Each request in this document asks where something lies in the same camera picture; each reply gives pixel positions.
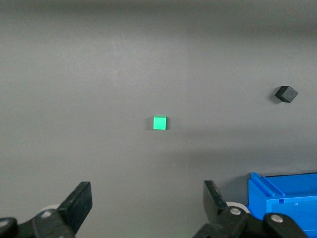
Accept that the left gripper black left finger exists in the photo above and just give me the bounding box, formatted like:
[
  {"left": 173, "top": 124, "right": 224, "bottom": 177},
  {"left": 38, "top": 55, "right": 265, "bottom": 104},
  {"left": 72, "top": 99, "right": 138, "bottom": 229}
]
[{"left": 0, "top": 181, "right": 93, "bottom": 238}]

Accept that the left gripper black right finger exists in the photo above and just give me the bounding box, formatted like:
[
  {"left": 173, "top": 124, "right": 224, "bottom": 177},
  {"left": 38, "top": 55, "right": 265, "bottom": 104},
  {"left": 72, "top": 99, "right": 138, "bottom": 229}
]
[{"left": 192, "top": 180, "right": 308, "bottom": 238}]

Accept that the green cube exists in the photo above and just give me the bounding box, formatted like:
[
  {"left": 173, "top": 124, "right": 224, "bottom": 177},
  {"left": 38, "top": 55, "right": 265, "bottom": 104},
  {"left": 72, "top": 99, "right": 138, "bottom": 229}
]
[{"left": 153, "top": 116, "right": 168, "bottom": 131}]

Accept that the black cube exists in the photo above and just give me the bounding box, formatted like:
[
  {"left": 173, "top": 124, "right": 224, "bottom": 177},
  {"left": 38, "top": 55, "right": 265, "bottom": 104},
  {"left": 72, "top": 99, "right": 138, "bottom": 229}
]
[{"left": 274, "top": 85, "right": 299, "bottom": 103}]

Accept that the blue plastic bin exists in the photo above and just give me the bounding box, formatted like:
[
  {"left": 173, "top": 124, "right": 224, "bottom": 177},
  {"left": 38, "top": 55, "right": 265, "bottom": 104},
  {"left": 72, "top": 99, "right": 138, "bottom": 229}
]
[{"left": 247, "top": 172, "right": 317, "bottom": 238}]

